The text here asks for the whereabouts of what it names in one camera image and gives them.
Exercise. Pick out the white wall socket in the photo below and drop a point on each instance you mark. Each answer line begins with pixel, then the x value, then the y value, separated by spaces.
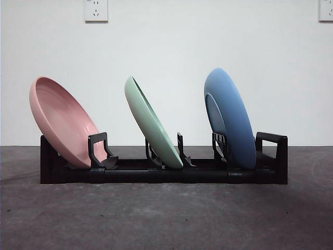
pixel 326 10
pixel 96 10

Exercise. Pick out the green round plate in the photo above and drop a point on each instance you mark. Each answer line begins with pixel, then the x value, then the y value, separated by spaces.
pixel 148 122

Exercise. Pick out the blue round plate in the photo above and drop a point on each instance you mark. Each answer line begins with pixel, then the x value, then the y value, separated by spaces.
pixel 234 104

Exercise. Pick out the black plastic dish rack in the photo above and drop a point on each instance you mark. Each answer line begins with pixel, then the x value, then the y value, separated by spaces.
pixel 156 177

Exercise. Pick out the pink round plate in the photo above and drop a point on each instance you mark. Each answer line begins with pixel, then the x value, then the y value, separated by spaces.
pixel 59 117

